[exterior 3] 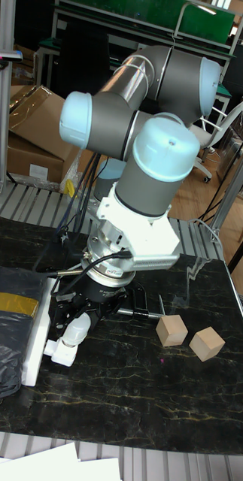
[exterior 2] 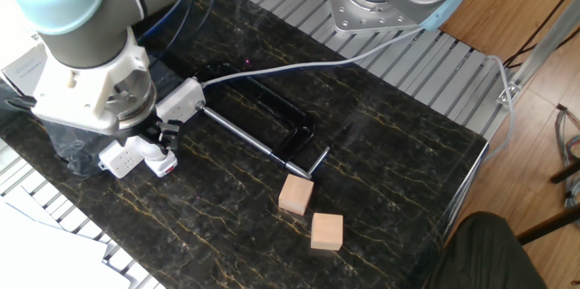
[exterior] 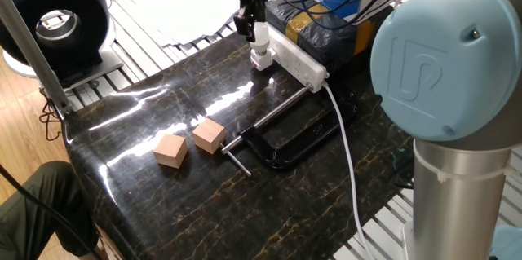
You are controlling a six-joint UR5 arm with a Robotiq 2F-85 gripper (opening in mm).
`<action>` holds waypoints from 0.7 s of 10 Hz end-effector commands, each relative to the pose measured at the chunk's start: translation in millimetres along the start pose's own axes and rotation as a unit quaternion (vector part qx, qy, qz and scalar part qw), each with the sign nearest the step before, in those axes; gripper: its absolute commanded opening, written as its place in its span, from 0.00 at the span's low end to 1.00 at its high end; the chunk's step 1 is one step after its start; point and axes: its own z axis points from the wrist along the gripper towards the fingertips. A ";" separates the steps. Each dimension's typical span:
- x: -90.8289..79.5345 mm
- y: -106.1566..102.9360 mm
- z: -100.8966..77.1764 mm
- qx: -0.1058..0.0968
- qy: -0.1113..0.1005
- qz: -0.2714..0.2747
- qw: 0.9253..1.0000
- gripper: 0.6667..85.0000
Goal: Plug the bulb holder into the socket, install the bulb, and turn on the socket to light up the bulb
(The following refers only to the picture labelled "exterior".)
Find white power strip cable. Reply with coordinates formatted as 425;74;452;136
321;82;378;260

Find tangled dark cable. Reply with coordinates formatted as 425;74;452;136
38;88;63;142

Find thin black cable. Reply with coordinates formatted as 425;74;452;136
0;164;103;260

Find white light bulb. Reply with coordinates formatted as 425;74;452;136
250;22;272;53

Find white bulb holder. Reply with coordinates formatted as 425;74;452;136
250;49;274;72

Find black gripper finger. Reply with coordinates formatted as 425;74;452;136
232;5;257;43
253;1;268;24

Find dark trousered person leg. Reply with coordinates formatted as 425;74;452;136
0;161;99;260

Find black C-clamp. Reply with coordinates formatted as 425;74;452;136
220;82;360;178

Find aluminium frame post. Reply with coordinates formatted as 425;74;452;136
0;0;74;117

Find white power strip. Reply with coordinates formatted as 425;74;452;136
267;23;330;94

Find white paper sheets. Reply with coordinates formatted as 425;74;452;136
117;0;246;47

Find black plastic wrapped package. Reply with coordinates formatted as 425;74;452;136
264;0;387;73

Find wooden cube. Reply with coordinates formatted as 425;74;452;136
191;117;228;155
153;133;189;170

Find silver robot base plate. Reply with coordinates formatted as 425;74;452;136
401;221;414;260

